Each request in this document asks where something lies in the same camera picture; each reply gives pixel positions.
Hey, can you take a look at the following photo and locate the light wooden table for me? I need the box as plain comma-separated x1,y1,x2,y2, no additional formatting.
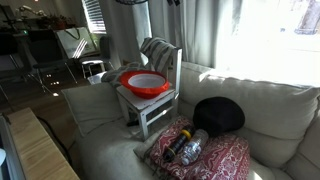
1,108,80,180

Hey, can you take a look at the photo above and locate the orange sequined hat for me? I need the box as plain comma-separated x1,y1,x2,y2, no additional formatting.
120,70,169,99

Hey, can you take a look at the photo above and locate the white curtain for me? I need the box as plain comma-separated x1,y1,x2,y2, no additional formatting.
98,0,244,69

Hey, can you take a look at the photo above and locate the grey white patterned pillow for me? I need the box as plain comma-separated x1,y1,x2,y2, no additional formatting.
101,62,146,88

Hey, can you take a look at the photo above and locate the black round cushion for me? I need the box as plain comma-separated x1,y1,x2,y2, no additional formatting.
193,97,245,137

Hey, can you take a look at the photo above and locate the red white patterned cloth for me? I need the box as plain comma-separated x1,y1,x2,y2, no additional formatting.
149,116,250,180

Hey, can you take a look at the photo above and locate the small white stool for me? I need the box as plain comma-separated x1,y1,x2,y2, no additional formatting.
81,60,106,78

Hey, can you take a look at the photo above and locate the beige sofa cushion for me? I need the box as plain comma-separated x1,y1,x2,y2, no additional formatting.
62,83,123,137

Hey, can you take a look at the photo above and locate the black office chair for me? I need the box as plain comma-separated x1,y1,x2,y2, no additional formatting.
28,30,77,91

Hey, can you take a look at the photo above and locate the beige sofa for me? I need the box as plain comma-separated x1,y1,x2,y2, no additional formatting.
63,63,320,180

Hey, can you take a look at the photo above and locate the small white wooden chair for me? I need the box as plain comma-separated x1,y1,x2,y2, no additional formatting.
116,47,182,140

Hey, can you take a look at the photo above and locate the grey white striped cloth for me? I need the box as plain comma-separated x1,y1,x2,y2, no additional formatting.
140,37,176,75

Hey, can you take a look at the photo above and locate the black cable on floor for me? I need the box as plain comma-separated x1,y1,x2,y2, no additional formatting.
35,115,73,166

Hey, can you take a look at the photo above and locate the white tote bag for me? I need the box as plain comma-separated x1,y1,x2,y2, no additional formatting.
56,27,96,59

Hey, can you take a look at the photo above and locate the clear plastic water bottle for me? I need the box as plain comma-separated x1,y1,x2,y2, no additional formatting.
181,129,209,165

